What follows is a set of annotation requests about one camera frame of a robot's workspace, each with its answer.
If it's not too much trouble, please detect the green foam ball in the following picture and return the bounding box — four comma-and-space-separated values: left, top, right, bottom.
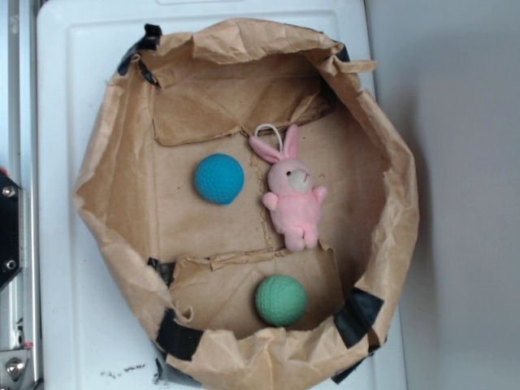
255, 275, 307, 327

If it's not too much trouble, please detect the blue foam ball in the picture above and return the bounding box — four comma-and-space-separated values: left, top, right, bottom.
194, 154, 245, 206

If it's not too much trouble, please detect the pink plush bunny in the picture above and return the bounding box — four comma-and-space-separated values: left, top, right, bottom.
249, 124, 327, 252

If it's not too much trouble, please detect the brown paper bag container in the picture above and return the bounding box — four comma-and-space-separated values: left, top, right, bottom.
74, 19, 419, 389

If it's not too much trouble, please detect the black bracket plate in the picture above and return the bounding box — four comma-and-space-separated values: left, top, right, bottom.
0, 168, 21, 291

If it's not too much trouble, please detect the aluminium frame rail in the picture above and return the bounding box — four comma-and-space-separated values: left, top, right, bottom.
1, 1, 44, 389

